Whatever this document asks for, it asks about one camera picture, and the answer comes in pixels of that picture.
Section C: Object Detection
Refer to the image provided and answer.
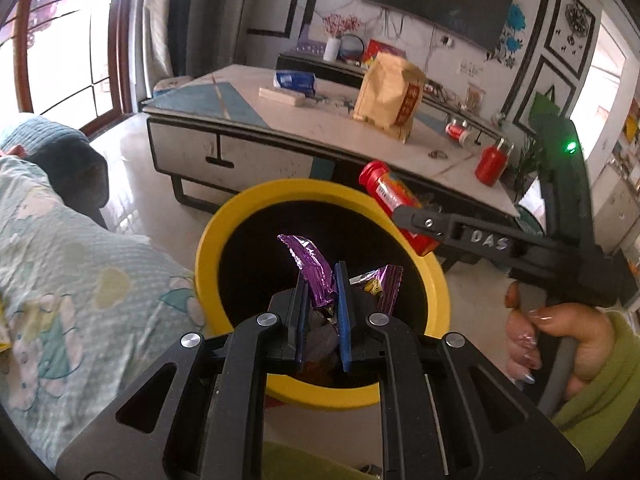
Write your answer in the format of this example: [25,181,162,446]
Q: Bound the yellow rimmed black bin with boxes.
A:
[195,178,451,413]

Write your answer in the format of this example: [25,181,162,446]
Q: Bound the blue flower wall sticker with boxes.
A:
[485,2,528,68]

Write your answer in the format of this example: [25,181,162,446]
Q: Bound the yellow paper bag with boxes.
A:
[352,51,427,143]

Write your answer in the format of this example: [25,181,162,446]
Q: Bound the white blue coffee table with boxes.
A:
[140,64,521,271]

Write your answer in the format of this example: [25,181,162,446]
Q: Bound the beige curtain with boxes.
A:
[142,0,176,81]

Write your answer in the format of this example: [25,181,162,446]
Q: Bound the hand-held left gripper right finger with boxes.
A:
[334,260,587,480]

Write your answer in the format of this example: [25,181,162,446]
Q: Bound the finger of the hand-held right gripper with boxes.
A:
[391,204,515,263]

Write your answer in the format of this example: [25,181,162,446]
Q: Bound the white vase pink flowers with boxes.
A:
[322,14,363,63]

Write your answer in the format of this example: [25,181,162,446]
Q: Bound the green plant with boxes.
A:
[515,135,547,201]

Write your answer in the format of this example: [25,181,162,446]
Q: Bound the red box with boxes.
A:
[361,39,407,68]

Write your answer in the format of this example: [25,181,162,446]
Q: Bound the red bottle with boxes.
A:
[474,140,513,187]

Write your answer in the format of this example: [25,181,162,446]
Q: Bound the black framed wall clock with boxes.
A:
[544,0,597,80]

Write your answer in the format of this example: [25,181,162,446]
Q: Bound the blue tissue pack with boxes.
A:
[274,70,317,97]

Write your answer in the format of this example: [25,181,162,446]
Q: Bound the cartoon printed bed sheet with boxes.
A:
[0,155,211,471]

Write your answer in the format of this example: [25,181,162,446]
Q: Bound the purple box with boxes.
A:
[295,30,326,56]

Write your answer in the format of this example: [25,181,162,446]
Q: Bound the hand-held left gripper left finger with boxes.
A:
[55,271,311,480]

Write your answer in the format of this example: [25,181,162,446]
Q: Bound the brown framed glass door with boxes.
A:
[0,0,138,116]

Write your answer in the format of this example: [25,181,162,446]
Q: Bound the round black framed ornament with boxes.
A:
[339,34,368,66]

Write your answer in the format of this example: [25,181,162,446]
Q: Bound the person's right forearm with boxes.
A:
[550,310,640,471]

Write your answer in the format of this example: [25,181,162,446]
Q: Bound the black white television stand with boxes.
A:
[276,51,506,146]

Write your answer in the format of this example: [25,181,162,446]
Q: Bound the purple snack wrapper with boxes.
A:
[349,264,405,317]
[277,233,342,318]

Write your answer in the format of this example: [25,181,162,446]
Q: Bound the person's right hand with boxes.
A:
[504,280,617,401]

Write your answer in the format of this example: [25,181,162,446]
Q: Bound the long white box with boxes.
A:
[259,86,307,108]

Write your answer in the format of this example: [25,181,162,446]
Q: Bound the red snack tube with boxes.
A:
[358,160,441,256]

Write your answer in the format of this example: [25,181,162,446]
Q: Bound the grey standing air conditioner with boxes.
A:
[192,0,251,68]

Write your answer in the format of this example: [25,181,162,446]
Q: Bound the red can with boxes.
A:
[445,117,476,147]

